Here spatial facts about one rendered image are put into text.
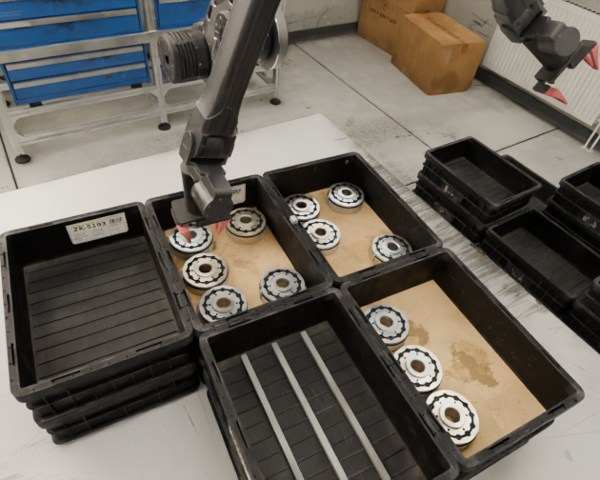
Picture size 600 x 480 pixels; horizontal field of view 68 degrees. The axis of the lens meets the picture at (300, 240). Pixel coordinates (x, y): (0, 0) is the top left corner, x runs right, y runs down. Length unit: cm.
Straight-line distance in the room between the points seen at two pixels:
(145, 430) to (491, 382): 72
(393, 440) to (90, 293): 70
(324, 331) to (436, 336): 25
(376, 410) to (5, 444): 72
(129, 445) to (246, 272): 43
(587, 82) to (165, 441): 340
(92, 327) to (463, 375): 77
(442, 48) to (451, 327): 287
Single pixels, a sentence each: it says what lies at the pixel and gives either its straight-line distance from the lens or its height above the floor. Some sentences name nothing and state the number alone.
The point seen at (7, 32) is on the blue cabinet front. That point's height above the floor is 69.
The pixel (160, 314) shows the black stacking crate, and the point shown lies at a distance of 102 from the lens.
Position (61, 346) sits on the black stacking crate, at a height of 83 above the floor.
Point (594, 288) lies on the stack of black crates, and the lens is 177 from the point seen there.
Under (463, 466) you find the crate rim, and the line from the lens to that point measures 83.
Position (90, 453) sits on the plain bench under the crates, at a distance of 105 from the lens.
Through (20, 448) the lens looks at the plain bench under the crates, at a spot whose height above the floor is 70.
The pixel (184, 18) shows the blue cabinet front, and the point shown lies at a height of 65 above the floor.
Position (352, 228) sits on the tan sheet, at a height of 83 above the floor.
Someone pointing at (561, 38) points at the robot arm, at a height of 133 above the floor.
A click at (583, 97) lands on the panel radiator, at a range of 376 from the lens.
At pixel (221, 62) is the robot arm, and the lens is 74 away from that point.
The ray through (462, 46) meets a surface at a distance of 381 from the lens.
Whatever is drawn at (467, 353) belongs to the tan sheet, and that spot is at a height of 83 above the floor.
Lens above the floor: 165
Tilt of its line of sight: 46 degrees down
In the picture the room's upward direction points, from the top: 8 degrees clockwise
